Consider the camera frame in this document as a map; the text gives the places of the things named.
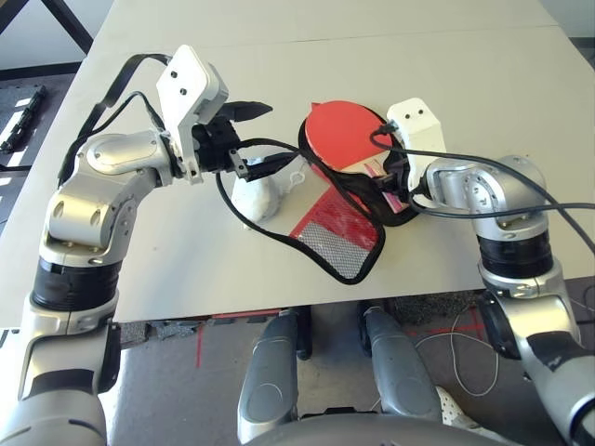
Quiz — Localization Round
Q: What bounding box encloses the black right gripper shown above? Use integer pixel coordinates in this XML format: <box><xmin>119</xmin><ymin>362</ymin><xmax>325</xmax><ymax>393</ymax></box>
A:
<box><xmin>371</xmin><ymin>155</ymin><xmax>411</xmax><ymax>203</ymax></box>

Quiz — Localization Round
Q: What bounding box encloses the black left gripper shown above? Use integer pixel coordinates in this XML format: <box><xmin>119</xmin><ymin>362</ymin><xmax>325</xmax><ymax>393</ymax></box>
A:
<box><xmin>190</xmin><ymin>99</ymin><xmax>298</xmax><ymax>182</ymax></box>

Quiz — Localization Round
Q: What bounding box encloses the white plush keychain toy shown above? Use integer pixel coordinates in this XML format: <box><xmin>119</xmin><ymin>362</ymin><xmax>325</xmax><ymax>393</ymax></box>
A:
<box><xmin>231</xmin><ymin>155</ymin><xmax>308</xmax><ymax>222</ymax></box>

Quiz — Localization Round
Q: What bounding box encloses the red ping-pong paddle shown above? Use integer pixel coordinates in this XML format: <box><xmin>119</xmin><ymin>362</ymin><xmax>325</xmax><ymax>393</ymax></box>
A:
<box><xmin>304</xmin><ymin>99</ymin><xmax>405</xmax><ymax>215</ymax></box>

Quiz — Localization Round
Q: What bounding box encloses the red black paddle case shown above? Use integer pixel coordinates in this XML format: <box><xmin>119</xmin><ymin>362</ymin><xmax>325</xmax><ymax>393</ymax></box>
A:
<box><xmin>216</xmin><ymin>99</ymin><xmax>422</xmax><ymax>285</ymax></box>

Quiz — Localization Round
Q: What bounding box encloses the grey robot right leg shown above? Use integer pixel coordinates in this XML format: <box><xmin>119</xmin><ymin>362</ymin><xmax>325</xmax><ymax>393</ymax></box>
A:
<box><xmin>360</xmin><ymin>306</ymin><xmax>443</xmax><ymax>419</ymax></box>

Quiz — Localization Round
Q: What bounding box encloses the grey robot leg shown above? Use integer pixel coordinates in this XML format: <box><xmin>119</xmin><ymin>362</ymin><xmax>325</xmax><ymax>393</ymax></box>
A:
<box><xmin>360</xmin><ymin>306</ymin><xmax>443</xmax><ymax>419</ymax></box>
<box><xmin>236</xmin><ymin>308</ymin><xmax>298</xmax><ymax>446</ymax></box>

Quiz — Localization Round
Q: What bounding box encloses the grey robot left leg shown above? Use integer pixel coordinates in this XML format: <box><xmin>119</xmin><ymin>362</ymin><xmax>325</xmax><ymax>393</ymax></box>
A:
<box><xmin>236</xmin><ymin>308</ymin><xmax>298</xmax><ymax>446</ymax></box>

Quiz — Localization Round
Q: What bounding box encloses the robot grey black waist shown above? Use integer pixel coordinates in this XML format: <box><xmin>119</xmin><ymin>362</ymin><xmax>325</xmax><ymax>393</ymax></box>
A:
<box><xmin>253</xmin><ymin>407</ymin><xmax>517</xmax><ymax>446</ymax></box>

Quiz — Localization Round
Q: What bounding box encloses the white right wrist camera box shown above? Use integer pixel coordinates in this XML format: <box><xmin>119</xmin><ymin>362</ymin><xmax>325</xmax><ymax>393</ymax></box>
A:
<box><xmin>386</xmin><ymin>97</ymin><xmax>447</xmax><ymax>205</ymax></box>

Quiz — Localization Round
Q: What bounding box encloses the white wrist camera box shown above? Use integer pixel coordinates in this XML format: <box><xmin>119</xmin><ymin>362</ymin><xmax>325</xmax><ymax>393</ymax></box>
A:
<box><xmin>386</xmin><ymin>97</ymin><xmax>447</xmax><ymax>205</ymax></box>
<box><xmin>155</xmin><ymin>45</ymin><xmax>230</xmax><ymax>185</ymax></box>

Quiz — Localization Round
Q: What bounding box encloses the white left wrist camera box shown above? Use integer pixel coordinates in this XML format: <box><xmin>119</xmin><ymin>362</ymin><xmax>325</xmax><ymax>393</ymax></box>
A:
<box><xmin>155</xmin><ymin>45</ymin><xmax>230</xmax><ymax>185</ymax></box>

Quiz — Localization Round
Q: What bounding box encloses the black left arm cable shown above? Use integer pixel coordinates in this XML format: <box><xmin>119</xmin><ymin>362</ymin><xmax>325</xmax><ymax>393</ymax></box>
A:
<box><xmin>59</xmin><ymin>53</ymin><xmax>173</xmax><ymax>177</ymax></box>

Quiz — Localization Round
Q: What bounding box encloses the white floor cable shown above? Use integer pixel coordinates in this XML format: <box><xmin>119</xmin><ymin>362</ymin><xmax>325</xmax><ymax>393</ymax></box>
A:
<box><xmin>413</xmin><ymin>306</ymin><xmax>501</xmax><ymax>396</ymax></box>

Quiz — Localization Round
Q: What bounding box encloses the black frame beam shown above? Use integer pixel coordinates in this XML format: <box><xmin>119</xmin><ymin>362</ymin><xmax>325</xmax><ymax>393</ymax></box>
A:
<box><xmin>0</xmin><ymin>0</ymin><xmax>94</xmax><ymax>61</ymax></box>

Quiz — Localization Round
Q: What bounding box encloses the black rail tool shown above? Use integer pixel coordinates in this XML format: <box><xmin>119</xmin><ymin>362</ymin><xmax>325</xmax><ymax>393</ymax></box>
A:
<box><xmin>0</xmin><ymin>85</ymin><xmax>47</xmax><ymax>154</ymax></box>

